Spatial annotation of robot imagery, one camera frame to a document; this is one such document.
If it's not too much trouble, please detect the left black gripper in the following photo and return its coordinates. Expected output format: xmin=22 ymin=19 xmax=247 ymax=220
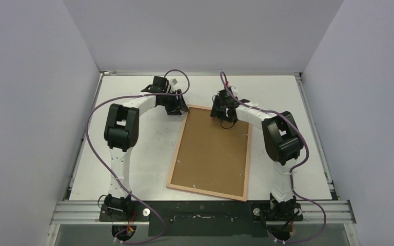
xmin=160 ymin=90 xmax=189 ymax=115

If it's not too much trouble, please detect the brown cardboard backing board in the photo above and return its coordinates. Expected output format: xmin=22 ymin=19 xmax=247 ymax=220
xmin=170 ymin=107 xmax=250 ymax=198

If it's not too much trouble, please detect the pink wooden picture frame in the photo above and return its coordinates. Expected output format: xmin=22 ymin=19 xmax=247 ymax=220
xmin=166 ymin=104 xmax=253 ymax=202

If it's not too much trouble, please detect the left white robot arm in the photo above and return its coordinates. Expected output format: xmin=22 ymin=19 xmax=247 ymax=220
xmin=104 ymin=76 xmax=189 ymax=221

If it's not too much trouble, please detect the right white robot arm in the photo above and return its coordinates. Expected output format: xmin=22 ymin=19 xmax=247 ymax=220
xmin=210 ymin=88 xmax=304 ymax=220

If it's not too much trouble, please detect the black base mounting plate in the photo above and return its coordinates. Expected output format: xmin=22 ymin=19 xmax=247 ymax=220
xmin=98 ymin=200 xmax=303 ymax=237

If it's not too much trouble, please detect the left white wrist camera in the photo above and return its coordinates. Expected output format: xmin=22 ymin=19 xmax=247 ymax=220
xmin=169 ymin=78 xmax=178 ymax=86

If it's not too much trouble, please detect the aluminium rail front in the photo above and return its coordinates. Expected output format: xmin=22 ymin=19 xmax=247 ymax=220
xmin=51 ymin=200 xmax=360 ymax=245

